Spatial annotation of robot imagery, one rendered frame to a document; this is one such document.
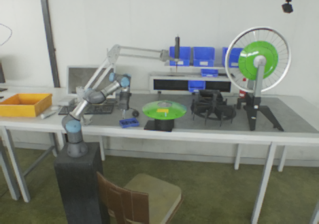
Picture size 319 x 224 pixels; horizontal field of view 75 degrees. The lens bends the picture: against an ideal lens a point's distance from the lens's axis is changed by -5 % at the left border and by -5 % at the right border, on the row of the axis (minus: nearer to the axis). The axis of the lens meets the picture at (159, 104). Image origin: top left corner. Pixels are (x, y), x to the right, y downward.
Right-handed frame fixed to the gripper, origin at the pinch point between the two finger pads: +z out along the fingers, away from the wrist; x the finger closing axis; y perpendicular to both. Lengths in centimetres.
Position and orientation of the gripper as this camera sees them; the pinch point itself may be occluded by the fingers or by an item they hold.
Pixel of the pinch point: (123, 118)
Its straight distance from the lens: 163.3
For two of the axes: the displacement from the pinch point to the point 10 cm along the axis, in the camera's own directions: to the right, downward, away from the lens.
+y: -1.8, -1.2, -9.8
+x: 9.8, 0.7, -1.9
